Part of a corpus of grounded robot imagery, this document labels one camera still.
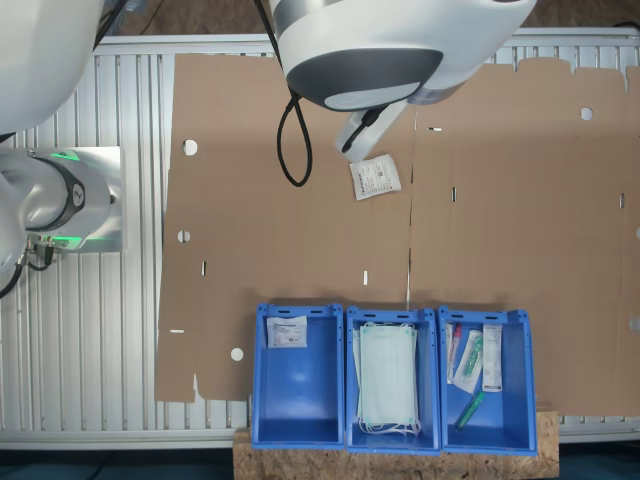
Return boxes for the white printed cotton packet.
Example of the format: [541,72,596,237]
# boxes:
[265,315,309,350]
[349,153,403,203]

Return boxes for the brown cardboard sheet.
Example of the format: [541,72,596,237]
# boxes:
[153,52,640,419]

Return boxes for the pale green face mask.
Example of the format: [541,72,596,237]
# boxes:
[351,321,424,437]
[358,323,420,425]

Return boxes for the packed red-capped tube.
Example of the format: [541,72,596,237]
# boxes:
[445,322,463,386]

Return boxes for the packed green syringes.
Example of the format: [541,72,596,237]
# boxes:
[452,329,485,394]

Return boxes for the blue plastic bin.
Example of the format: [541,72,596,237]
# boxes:
[344,305,443,455]
[438,305,539,457]
[251,302,346,448]

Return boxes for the long white printed packet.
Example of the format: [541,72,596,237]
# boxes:
[481,323,504,394]

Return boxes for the loose green tube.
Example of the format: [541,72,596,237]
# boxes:
[454,390,487,432]

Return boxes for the chipboard wooden block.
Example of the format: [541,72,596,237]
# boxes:
[232,397,561,479]

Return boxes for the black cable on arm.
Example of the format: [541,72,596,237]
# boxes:
[252,0,379,188]

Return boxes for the thin black cable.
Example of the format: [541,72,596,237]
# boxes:
[92,0,132,51]

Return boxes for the black base cable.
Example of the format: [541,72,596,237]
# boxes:
[0,237,55,300]

